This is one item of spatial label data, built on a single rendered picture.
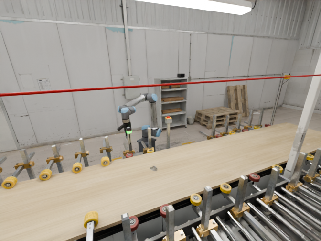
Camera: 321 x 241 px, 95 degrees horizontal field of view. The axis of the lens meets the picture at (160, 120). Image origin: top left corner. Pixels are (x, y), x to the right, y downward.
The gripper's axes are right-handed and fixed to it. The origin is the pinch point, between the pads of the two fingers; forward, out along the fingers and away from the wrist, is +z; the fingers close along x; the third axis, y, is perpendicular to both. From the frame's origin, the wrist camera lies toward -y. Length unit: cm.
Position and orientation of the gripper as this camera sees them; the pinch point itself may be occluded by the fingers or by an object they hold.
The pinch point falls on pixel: (126, 137)
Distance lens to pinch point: 187.7
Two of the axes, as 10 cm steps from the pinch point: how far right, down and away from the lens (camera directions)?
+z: 0.3, 9.5, 3.3
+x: -3.7, -2.9, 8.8
